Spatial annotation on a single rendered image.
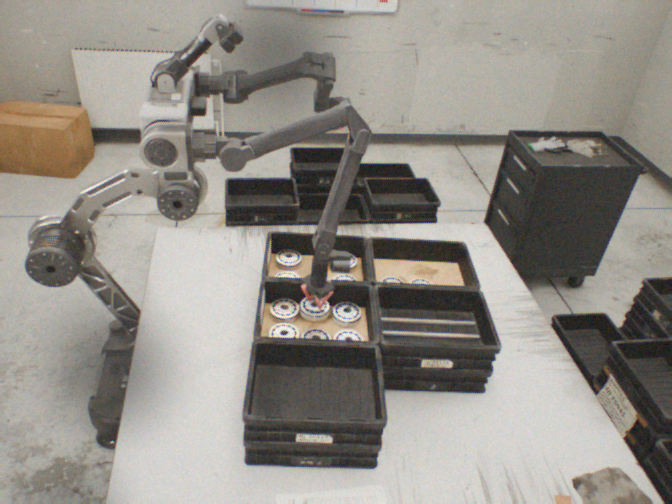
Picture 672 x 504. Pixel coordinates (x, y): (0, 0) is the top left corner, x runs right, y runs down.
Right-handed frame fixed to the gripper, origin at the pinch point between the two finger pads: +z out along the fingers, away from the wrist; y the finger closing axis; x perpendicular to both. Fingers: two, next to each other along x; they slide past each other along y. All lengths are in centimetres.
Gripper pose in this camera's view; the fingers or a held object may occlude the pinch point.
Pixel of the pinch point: (315, 302)
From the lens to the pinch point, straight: 199.3
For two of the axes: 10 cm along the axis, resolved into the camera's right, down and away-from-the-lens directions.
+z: -1.2, 7.9, 6.0
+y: -7.1, -4.8, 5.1
